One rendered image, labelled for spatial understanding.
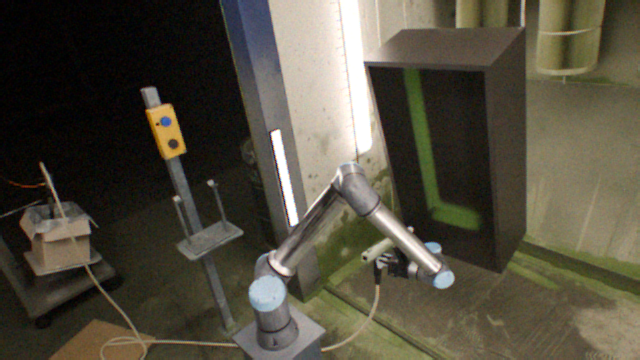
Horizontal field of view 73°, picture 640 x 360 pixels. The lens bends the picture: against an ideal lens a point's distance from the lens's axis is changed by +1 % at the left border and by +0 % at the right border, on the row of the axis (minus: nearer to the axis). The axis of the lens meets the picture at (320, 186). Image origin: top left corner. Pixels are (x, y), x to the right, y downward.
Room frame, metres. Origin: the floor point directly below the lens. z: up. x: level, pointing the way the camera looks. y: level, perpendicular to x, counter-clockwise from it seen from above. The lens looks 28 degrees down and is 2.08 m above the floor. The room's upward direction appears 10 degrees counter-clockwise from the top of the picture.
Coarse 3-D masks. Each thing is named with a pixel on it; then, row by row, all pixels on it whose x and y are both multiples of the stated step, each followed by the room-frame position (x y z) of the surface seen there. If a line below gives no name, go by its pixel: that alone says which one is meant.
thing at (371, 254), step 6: (408, 228) 2.06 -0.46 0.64; (384, 240) 1.90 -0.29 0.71; (390, 240) 1.89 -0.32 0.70; (378, 246) 1.82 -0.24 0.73; (384, 246) 1.83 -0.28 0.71; (390, 246) 1.87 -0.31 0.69; (366, 252) 1.76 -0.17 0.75; (372, 252) 1.76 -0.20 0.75; (378, 252) 1.78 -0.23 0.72; (384, 252) 1.83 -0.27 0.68; (366, 258) 1.73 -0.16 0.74; (372, 258) 1.74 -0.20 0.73; (378, 270) 1.78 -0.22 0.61; (378, 276) 1.77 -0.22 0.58; (378, 282) 1.77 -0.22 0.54
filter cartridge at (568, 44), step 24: (552, 0) 2.55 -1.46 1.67; (576, 0) 2.46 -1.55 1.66; (600, 0) 2.46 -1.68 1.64; (552, 24) 2.53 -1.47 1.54; (576, 24) 2.46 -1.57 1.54; (600, 24) 2.48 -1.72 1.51; (552, 48) 2.52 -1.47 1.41; (576, 48) 2.45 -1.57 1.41; (552, 72) 2.50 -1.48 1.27; (576, 72) 2.44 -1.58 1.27
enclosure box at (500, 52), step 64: (384, 64) 1.94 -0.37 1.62; (448, 64) 1.71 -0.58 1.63; (512, 64) 1.74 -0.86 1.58; (384, 128) 2.11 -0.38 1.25; (448, 128) 2.20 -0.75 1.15; (512, 128) 1.77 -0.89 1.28; (448, 192) 2.31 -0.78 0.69; (512, 192) 1.81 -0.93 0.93; (448, 256) 1.98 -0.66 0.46; (512, 256) 1.85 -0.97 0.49
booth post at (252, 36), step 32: (224, 0) 2.39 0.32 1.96; (256, 0) 2.36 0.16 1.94; (256, 32) 2.34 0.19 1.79; (256, 64) 2.31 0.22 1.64; (256, 96) 2.31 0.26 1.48; (256, 128) 2.37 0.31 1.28; (288, 128) 2.38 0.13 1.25; (288, 160) 2.36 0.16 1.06; (288, 288) 2.42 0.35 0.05; (320, 288) 2.39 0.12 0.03
